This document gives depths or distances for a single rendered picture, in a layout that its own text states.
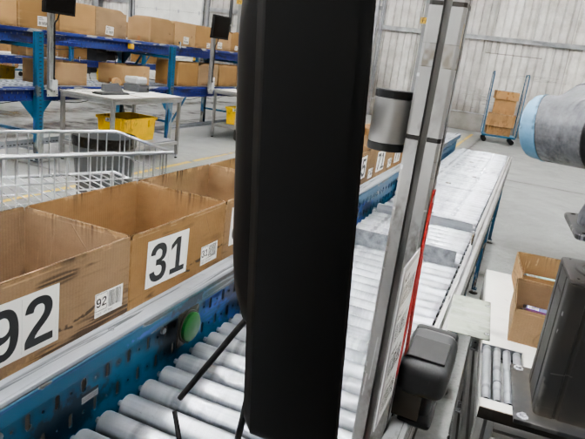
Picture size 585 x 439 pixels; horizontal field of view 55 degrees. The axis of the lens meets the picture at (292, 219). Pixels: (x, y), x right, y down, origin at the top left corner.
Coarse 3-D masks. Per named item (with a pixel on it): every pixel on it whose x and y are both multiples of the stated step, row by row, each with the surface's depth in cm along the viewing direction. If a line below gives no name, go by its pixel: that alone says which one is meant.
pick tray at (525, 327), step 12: (516, 288) 171; (528, 288) 181; (540, 288) 180; (552, 288) 178; (516, 300) 163; (528, 300) 182; (540, 300) 180; (516, 312) 157; (528, 312) 155; (516, 324) 157; (528, 324) 156; (540, 324) 155; (516, 336) 158; (528, 336) 157
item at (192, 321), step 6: (192, 312) 131; (186, 318) 129; (192, 318) 130; (198, 318) 132; (186, 324) 128; (192, 324) 130; (198, 324) 133; (186, 330) 128; (192, 330) 131; (186, 336) 129; (192, 336) 132
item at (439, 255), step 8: (360, 232) 228; (368, 232) 227; (360, 240) 229; (368, 240) 228; (376, 240) 226; (384, 240) 225; (376, 248) 227; (384, 248) 226; (424, 248) 219; (432, 248) 218; (440, 248) 217; (424, 256) 220; (432, 256) 219; (440, 256) 218; (448, 256) 216; (440, 264) 218; (448, 264) 217
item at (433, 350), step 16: (416, 336) 78; (432, 336) 79; (448, 336) 79; (416, 352) 75; (432, 352) 75; (448, 352) 75; (400, 368) 74; (416, 368) 73; (432, 368) 72; (448, 368) 73; (400, 384) 74; (416, 384) 73; (432, 384) 72; (432, 400) 74; (400, 416) 77; (432, 416) 77
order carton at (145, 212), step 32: (96, 192) 145; (128, 192) 157; (160, 192) 157; (96, 224) 147; (128, 224) 160; (160, 224) 159; (192, 224) 136; (192, 256) 139; (128, 288) 118; (160, 288) 129
